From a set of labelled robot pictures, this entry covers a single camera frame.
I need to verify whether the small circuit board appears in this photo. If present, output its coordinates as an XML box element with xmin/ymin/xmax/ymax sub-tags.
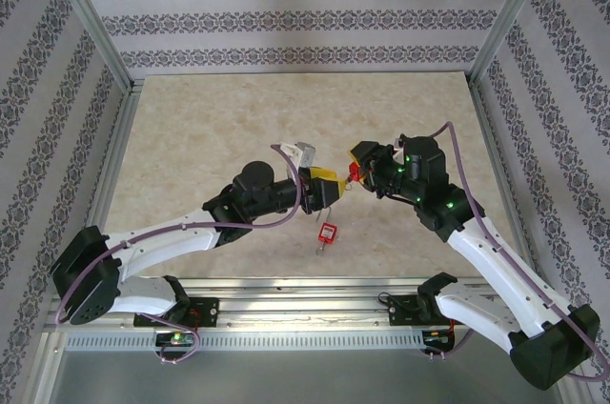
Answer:
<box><xmin>155</xmin><ymin>333</ymin><xmax>195</xmax><ymax>347</ymax></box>
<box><xmin>422</xmin><ymin>330</ymin><xmax>457</xmax><ymax>346</ymax></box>

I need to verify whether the grey metal panel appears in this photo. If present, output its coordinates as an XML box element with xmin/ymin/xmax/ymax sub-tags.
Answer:
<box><xmin>47</xmin><ymin>349</ymin><xmax>566</xmax><ymax>404</ymax></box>

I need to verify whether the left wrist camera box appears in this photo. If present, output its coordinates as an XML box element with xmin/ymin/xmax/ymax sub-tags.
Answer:
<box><xmin>279</xmin><ymin>140</ymin><xmax>318</xmax><ymax>172</ymax></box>

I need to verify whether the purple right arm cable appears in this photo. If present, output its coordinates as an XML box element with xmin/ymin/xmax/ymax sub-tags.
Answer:
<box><xmin>428</xmin><ymin>121</ymin><xmax>609</xmax><ymax>384</ymax></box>

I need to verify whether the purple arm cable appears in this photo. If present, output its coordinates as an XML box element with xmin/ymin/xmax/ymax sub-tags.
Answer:
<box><xmin>428</xmin><ymin>121</ymin><xmax>609</xmax><ymax>384</ymax></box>
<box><xmin>54</xmin><ymin>144</ymin><xmax>306</xmax><ymax>367</ymax></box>

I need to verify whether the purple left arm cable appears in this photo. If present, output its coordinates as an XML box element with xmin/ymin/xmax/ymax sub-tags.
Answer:
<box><xmin>54</xmin><ymin>144</ymin><xmax>306</xmax><ymax>367</ymax></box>

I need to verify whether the aluminium side rail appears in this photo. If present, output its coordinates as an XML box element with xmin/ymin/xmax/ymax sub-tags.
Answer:
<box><xmin>469</xmin><ymin>81</ymin><xmax>542</xmax><ymax>289</ymax></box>
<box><xmin>80</xmin><ymin>78</ymin><xmax>144</xmax><ymax>253</ymax></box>

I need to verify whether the ribbed aluminium base rail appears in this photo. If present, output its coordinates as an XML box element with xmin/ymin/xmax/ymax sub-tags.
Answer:
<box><xmin>45</xmin><ymin>277</ymin><xmax>566</xmax><ymax>333</ymax></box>

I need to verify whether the slotted grey cable duct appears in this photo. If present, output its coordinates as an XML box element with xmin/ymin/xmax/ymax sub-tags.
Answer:
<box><xmin>64</xmin><ymin>331</ymin><xmax>425</xmax><ymax>351</ymax></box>

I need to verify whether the aluminium frame post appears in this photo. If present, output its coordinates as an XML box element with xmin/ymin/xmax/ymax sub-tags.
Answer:
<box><xmin>466</xmin><ymin>0</ymin><xmax>563</xmax><ymax>86</ymax></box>
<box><xmin>40</xmin><ymin>0</ymin><xmax>137</xmax><ymax>93</ymax></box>

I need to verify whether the aluminium frame bar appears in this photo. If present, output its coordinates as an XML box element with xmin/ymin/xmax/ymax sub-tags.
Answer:
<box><xmin>26</xmin><ymin>331</ymin><xmax>68</xmax><ymax>404</ymax></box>

